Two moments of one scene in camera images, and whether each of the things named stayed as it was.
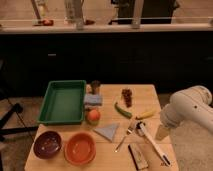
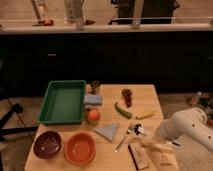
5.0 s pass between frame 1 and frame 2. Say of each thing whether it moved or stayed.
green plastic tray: stayed
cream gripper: moved
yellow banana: stayed
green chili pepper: stayed
